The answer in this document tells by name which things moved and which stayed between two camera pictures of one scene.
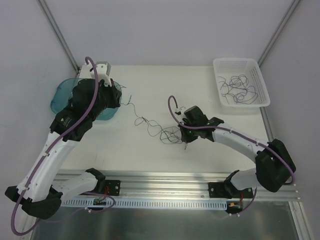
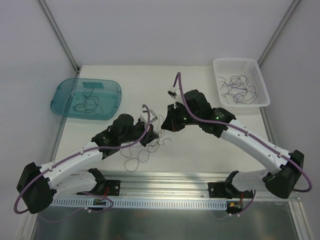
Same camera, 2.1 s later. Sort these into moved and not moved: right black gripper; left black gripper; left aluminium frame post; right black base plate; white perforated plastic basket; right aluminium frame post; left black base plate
Moved: right black gripper; left black gripper
Not moved: left aluminium frame post; right aluminium frame post; right black base plate; white perforated plastic basket; left black base plate
